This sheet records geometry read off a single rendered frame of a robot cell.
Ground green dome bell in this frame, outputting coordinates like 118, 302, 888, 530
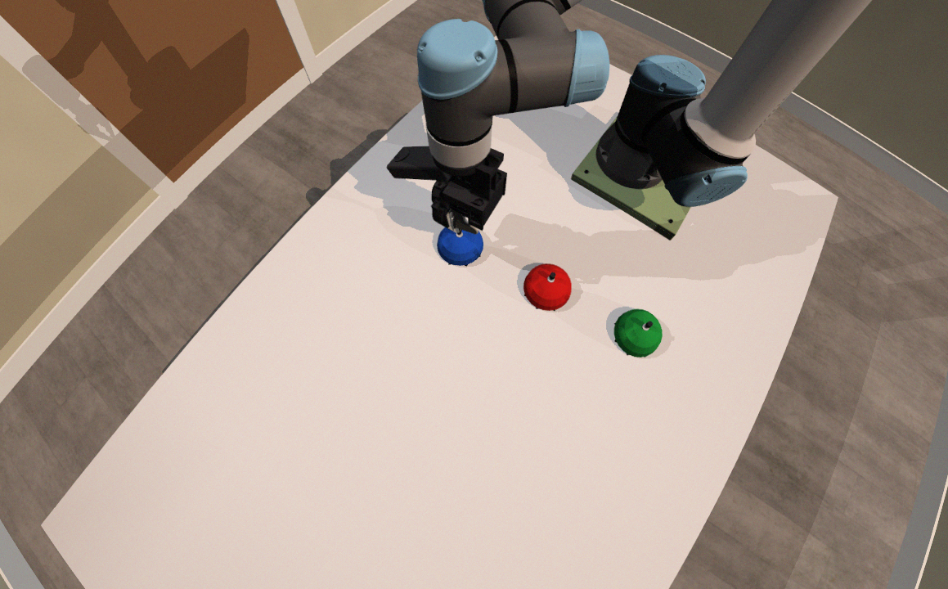
614, 309, 663, 357

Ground blue dome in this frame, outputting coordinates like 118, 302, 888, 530
437, 228, 483, 267

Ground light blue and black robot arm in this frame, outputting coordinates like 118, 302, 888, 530
387, 0, 872, 207

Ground red dome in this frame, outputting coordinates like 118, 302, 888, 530
523, 263, 572, 311

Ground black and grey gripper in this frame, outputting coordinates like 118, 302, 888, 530
431, 148, 507, 234

